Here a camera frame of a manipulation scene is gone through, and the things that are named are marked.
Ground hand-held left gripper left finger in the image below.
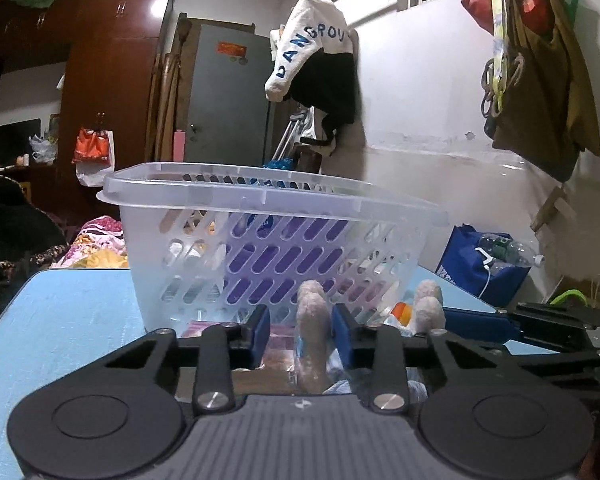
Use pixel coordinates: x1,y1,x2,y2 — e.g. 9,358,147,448
102,305,272,413

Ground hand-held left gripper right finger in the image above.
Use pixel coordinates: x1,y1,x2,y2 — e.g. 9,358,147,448
331,304,502,412

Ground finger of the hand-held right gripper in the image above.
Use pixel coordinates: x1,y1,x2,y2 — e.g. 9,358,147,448
442,302,600,367

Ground beige plush toy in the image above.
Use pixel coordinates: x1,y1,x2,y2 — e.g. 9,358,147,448
295,280,447,403

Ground clear plastic basket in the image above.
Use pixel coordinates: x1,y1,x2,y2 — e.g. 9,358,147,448
96,161,451,341

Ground pink packet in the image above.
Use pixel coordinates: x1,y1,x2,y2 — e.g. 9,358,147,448
182,319,301,367

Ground blue shopping bag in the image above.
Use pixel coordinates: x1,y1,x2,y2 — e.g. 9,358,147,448
437,224,532,307

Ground small bottle with orange cap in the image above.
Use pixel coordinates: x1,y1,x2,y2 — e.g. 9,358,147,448
386,302,417,333

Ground clear plastic water bottle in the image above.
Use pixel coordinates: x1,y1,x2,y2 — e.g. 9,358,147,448
477,232,546,267

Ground purple box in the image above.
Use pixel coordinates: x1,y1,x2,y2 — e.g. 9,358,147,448
224,212,386,311

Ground floral blanket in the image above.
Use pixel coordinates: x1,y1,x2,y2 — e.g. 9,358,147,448
50,215,132,269

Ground metal crutches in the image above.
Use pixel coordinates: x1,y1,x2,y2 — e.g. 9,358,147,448
270,109,317,162

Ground olive hanging cloth bag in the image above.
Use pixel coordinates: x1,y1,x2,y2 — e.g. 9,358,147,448
482,0,600,184

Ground black garment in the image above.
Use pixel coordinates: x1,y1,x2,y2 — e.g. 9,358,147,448
286,52,358,150

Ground wooden poles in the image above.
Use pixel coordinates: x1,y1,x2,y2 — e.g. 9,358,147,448
146,14,187,162

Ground orange plastic bag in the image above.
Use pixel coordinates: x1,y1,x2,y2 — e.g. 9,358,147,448
72,127,112,165

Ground dark cloth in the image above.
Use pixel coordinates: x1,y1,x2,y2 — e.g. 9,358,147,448
0,175,72,306

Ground crumpled white plastic bag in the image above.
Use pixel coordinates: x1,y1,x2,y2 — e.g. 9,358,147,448
28,133,59,164

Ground white hoodie with blue letters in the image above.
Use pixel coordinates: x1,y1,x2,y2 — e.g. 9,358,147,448
263,0,354,103

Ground dark red wooden wardrobe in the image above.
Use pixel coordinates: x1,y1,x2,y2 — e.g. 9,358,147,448
0,0,176,217

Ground red hanging bag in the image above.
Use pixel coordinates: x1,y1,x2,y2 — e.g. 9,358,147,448
460,0,496,36

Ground white cable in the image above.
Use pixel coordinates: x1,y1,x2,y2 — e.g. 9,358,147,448
475,246,497,306

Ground green handle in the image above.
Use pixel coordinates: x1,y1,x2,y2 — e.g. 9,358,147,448
550,288,589,306

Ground wooden wall bracket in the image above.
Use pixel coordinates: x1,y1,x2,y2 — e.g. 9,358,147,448
530,184,579,234

